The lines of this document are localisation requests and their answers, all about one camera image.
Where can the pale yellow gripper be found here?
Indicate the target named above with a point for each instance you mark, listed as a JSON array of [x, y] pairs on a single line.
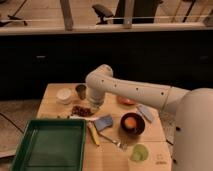
[[94, 108]]

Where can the blue sponge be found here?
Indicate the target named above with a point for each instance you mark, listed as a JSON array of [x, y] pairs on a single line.
[[103, 122]]

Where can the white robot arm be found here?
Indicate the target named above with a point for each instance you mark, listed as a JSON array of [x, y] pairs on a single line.
[[193, 110]]

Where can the green plastic tray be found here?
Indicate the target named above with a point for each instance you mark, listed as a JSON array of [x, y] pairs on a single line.
[[51, 145]]

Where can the metal cup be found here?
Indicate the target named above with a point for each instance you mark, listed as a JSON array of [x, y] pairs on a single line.
[[81, 91]]

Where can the orange bowl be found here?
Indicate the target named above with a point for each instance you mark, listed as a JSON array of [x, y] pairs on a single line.
[[125, 101]]

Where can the white cup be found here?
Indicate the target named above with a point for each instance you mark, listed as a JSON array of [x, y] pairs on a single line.
[[63, 96]]

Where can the dark bowl with egg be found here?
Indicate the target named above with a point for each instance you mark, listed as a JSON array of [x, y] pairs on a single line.
[[132, 124]]

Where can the metal fork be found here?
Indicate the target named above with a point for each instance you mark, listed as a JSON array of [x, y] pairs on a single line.
[[119, 144]]

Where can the grey blue cloth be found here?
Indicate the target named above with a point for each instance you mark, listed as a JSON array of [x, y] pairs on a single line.
[[144, 111]]

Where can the green plastic cup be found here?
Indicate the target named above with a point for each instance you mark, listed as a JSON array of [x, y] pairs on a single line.
[[140, 153]]

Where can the dark cabinet counter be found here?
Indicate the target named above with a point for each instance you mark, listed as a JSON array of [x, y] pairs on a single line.
[[28, 63]]

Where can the black office chair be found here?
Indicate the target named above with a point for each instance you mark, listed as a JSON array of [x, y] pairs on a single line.
[[102, 12]]

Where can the white handled knife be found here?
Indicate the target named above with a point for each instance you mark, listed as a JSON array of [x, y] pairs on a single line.
[[84, 118]]

